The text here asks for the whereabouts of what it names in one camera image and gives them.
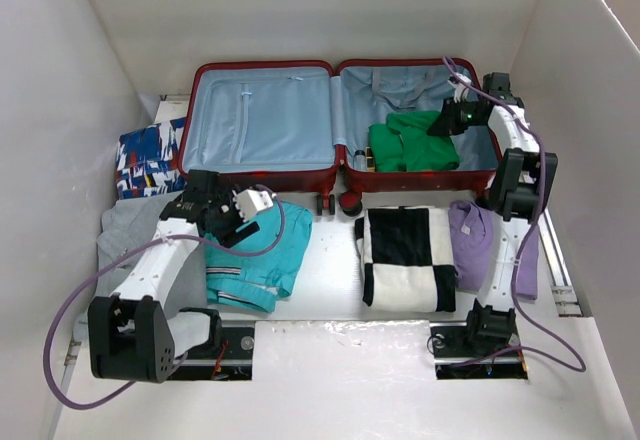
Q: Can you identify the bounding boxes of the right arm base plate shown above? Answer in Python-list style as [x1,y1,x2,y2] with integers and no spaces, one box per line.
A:
[427,322,528,380]

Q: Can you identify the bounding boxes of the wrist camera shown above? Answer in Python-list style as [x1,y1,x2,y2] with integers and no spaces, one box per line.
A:
[233,189,274,223]
[448,73,471,103]

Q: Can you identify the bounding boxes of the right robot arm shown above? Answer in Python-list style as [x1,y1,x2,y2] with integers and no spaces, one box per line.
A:
[428,69,558,365]

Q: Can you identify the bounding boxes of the red open suitcase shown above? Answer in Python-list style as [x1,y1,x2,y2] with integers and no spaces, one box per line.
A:
[179,59,500,211]

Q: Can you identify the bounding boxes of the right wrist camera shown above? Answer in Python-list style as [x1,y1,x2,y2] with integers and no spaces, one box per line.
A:
[448,73,471,103]

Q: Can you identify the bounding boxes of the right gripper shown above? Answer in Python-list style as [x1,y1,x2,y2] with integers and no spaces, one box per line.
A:
[427,95,485,135]

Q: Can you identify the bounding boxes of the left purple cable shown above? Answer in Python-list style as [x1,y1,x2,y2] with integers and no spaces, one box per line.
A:
[43,184,287,408]

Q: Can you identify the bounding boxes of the black white checkered blanket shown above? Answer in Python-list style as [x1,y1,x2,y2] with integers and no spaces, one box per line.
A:
[354,206,457,313]

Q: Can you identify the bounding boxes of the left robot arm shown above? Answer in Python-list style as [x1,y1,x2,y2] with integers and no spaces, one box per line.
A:
[87,171,274,383]

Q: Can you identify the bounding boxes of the teal shorts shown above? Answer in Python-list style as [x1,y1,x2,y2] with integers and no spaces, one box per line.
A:
[205,202,313,313]

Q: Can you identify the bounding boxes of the small clear bottle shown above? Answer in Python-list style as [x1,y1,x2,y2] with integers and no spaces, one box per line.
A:
[352,150,367,172]

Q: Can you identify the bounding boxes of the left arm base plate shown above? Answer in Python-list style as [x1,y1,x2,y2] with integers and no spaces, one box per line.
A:
[168,322,255,382]

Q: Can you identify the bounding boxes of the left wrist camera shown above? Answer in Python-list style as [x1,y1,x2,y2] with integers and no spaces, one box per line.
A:
[233,189,274,223]

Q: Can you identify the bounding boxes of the green t-shirt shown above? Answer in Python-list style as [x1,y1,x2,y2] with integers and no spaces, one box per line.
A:
[369,111,460,173]

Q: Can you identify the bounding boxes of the blue white patterned garment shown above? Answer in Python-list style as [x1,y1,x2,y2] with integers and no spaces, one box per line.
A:
[115,117,186,200]

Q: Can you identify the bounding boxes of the purple t-shirt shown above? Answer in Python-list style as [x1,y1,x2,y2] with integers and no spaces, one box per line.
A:
[448,201,539,301]

